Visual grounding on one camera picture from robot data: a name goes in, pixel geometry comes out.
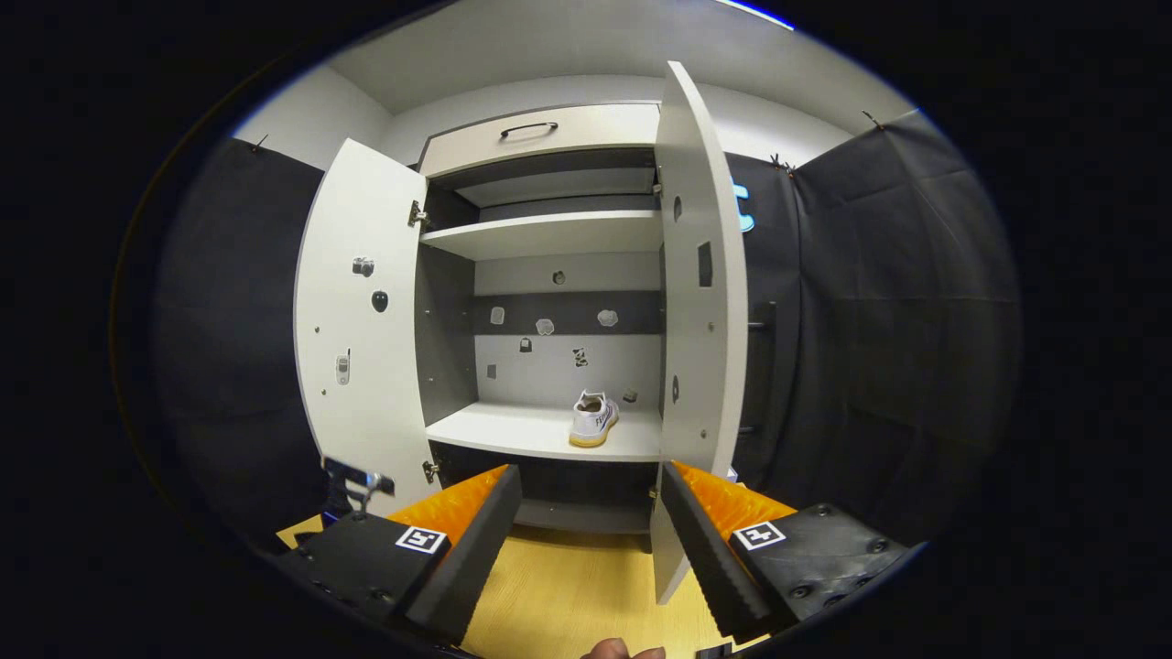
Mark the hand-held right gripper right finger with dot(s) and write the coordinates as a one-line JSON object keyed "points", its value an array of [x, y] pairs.
{"points": [[705, 558]]}

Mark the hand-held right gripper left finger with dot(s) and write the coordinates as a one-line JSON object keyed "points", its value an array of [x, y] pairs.
{"points": [[467, 558]]}

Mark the white cabinet door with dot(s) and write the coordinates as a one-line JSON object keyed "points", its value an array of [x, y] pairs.
{"points": [[700, 320], [366, 366]]}

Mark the white canvas shoe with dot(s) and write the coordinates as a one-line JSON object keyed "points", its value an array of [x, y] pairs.
{"points": [[593, 423]]}

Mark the white and grey shoe cabinet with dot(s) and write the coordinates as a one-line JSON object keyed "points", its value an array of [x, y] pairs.
{"points": [[549, 366]]}

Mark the cream cabinet drawer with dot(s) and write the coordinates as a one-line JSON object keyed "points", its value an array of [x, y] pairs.
{"points": [[595, 128]]}

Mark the black backdrop cloth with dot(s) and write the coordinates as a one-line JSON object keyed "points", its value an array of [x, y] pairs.
{"points": [[238, 348], [879, 320]]}

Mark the black cloth clip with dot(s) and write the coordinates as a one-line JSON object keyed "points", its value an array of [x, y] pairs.
{"points": [[261, 144], [872, 119], [781, 163]]}

